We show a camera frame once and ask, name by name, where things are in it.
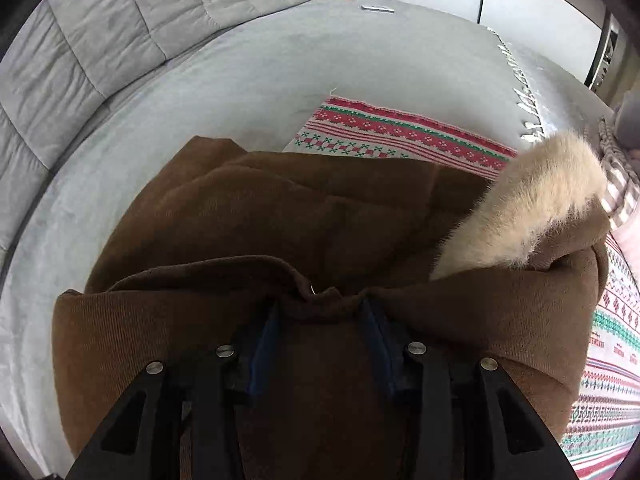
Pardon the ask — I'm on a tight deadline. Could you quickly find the grey quilted headboard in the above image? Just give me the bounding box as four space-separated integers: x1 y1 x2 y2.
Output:
1 0 312 272

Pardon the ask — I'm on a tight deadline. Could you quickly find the small silver remote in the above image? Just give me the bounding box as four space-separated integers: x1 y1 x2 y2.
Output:
360 4 396 14

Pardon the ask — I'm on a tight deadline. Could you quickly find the brown corduroy fur-collar coat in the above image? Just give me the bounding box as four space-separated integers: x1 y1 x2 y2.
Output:
52 132 608 479

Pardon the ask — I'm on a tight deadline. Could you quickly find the patterned nordic knit blanket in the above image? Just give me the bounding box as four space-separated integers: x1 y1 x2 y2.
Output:
286 96 639 479

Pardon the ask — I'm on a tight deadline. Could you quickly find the grey fringed throw blanket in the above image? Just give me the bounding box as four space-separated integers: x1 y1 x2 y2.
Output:
488 27 613 150

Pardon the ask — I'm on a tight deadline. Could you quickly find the grey bed sheet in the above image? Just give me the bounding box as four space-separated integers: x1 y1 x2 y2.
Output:
1 0 527 474

